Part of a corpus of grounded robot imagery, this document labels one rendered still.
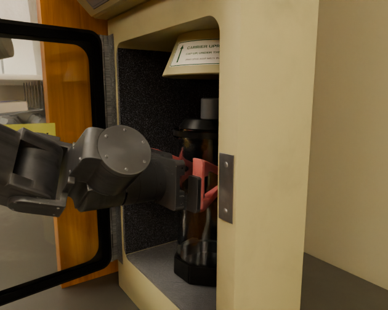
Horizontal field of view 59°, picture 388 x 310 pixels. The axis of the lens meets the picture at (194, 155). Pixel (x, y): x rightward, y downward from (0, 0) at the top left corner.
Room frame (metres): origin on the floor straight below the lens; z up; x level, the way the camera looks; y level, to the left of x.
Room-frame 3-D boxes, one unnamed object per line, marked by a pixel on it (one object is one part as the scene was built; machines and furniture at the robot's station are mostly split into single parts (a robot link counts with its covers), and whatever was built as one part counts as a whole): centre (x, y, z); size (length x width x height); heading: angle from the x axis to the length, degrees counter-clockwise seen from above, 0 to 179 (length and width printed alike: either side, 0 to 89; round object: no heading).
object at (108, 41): (0.57, 0.14, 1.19); 0.03 x 0.02 x 0.39; 35
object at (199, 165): (0.45, -0.01, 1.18); 0.09 x 0.07 x 0.07; 126
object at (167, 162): (0.44, 0.07, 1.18); 0.10 x 0.07 x 0.07; 36
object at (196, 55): (0.49, -0.04, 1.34); 0.18 x 0.18 x 0.05
